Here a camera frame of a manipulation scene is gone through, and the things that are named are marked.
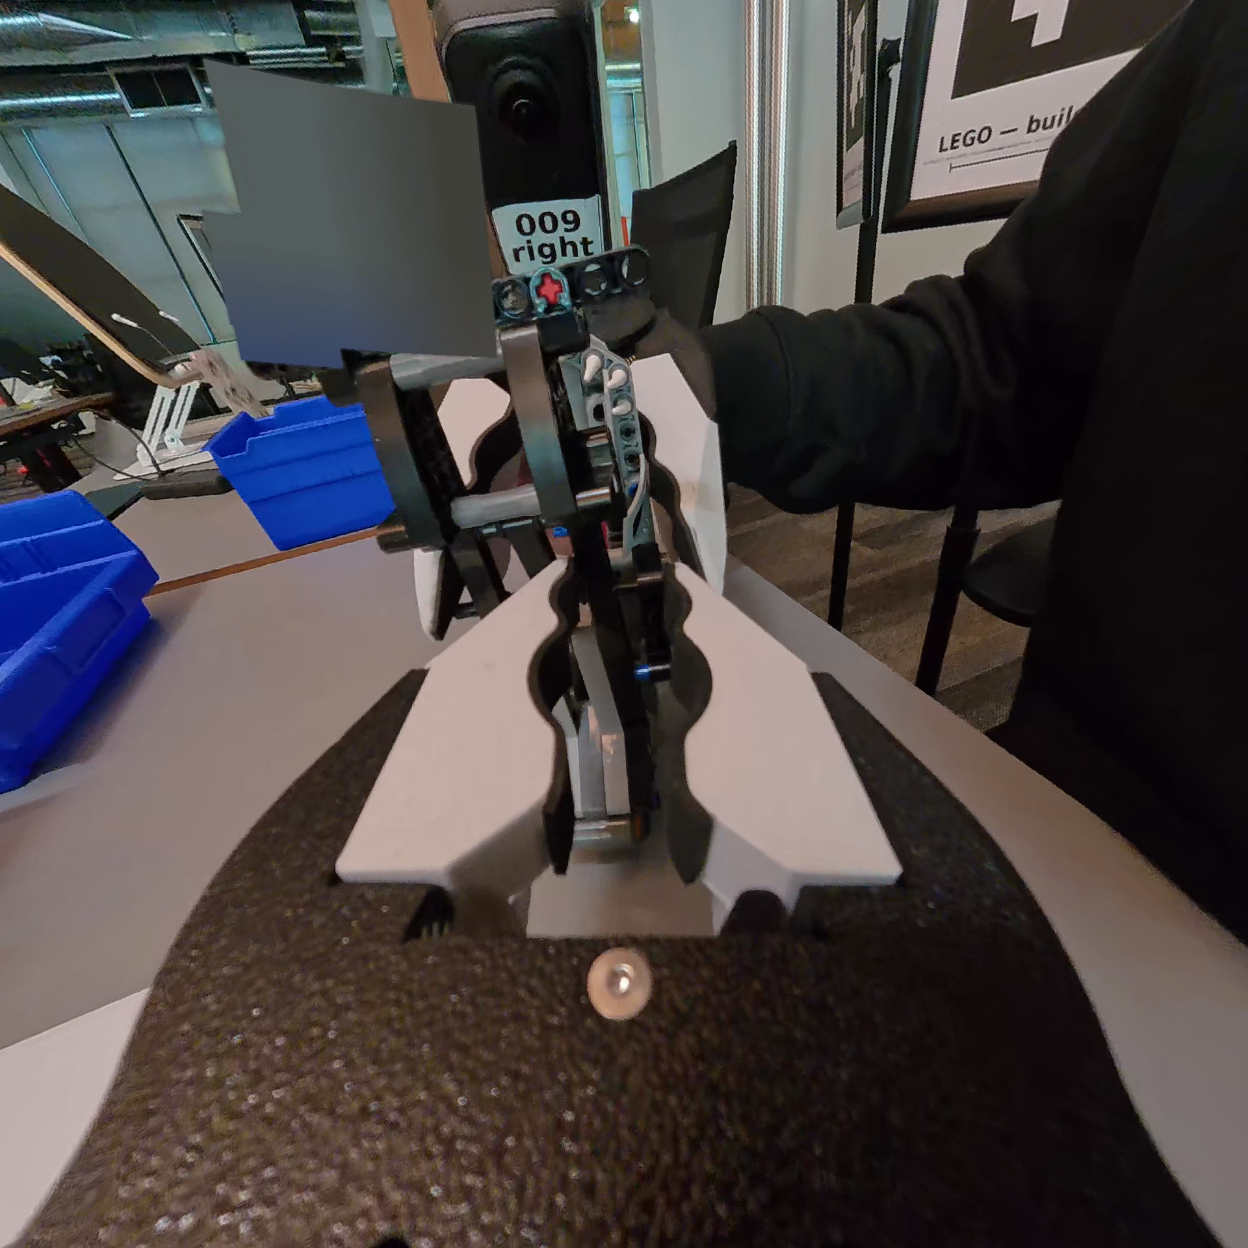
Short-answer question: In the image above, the framed sign on black easel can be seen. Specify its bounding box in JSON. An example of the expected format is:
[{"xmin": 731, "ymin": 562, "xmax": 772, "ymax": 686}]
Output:
[{"xmin": 829, "ymin": 0, "xmax": 1171, "ymax": 697}]

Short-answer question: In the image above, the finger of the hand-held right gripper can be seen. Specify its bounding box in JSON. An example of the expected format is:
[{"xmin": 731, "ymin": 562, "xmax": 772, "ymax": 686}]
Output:
[
  {"xmin": 414, "ymin": 377, "xmax": 513, "ymax": 642},
  {"xmin": 633, "ymin": 353, "xmax": 728, "ymax": 597}
]

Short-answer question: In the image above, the black chair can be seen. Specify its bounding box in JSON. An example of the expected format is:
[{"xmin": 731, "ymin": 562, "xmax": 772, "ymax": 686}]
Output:
[
  {"xmin": 961, "ymin": 505, "xmax": 1061, "ymax": 631},
  {"xmin": 626, "ymin": 140, "xmax": 739, "ymax": 335}
]

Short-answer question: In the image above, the large blue storage bin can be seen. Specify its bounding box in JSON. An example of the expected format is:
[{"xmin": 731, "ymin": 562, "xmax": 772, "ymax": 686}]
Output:
[{"xmin": 0, "ymin": 487, "xmax": 161, "ymax": 794}]

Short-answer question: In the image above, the white instruction booklet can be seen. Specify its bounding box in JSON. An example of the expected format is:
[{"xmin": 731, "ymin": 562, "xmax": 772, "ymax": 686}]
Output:
[{"xmin": 0, "ymin": 987, "xmax": 150, "ymax": 1243}]

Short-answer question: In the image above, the dark framed picture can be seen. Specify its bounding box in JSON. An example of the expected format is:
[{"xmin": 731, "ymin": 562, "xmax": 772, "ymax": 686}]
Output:
[{"xmin": 836, "ymin": 0, "xmax": 882, "ymax": 230}]

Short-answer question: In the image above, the silver metal column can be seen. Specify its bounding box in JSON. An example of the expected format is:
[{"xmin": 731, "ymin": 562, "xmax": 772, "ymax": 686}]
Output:
[{"xmin": 743, "ymin": 0, "xmax": 791, "ymax": 306}]

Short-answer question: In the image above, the person's right forearm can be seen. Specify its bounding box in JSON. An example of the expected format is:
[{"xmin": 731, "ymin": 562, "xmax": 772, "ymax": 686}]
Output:
[{"xmin": 696, "ymin": 245, "xmax": 1075, "ymax": 513}]

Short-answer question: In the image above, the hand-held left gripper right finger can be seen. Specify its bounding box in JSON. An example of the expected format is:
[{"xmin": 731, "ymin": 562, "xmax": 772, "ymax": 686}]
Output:
[{"xmin": 670, "ymin": 562, "xmax": 902, "ymax": 934}]

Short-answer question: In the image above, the grey red toy truck model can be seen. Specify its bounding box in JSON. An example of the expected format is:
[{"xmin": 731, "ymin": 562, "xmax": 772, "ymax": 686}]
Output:
[{"xmin": 343, "ymin": 245, "xmax": 683, "ymax": 852}]

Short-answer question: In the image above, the small blue storage bin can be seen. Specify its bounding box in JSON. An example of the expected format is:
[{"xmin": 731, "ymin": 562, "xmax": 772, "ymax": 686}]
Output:
[{"xmin": 205, "ymin": 393, "xmax": 398, "ymax": 548}]

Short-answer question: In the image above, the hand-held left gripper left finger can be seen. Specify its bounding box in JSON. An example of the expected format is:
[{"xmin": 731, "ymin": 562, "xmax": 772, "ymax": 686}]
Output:
[{"xmin": 338, "ymin": 562, "xmax": 576, "ymax": 922}]

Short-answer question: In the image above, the black curved plywood board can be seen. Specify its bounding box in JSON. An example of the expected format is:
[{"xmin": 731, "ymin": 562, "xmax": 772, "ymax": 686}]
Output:
[{"xmin": 0, "ymin": 184, "xmax": 210, "ymax": 393}]

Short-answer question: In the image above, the person's black hoodie torso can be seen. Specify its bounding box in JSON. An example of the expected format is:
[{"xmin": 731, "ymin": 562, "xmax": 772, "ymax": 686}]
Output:
[{"xmin": 996, "ymin": 0, "xmax": 1248, "ymax": 945}]

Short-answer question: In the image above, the printed paper strip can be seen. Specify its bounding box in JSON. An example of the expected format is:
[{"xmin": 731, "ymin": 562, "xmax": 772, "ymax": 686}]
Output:
[{"xmin": 191, "ymin": 351, "xmax": 266, "ymax": 415}]

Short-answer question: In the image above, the white laptop stand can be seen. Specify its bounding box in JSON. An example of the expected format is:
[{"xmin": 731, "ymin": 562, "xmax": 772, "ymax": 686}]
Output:
[{"xmin": 115, "ymin": 374, "xmax": 216, "ymax": 480}]

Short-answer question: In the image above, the silver ventilation duct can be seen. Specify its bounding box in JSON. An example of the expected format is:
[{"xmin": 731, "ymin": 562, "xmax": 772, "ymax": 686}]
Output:
[{"xmin": 0, "ymin": 0, "xmax": 392, "ymax": 123}]

